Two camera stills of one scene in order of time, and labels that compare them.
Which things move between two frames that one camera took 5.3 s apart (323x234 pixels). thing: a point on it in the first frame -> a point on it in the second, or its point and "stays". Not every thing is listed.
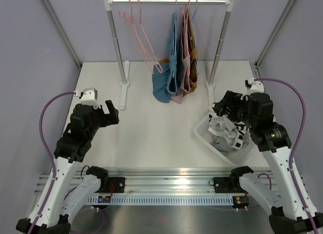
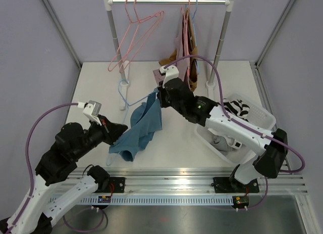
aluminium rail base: x=165 y=181 stays
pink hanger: x=131 y=31 -> x=125 y=31
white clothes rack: x=210 y=85 stays
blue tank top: x=164 y=76 -> x=146 y=118
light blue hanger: x=174 y=32 -> x=128 y=105
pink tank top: x=184 y=84 stays
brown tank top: x=193 y=52 stays
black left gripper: x=108 y=119 -> x=112 y=131
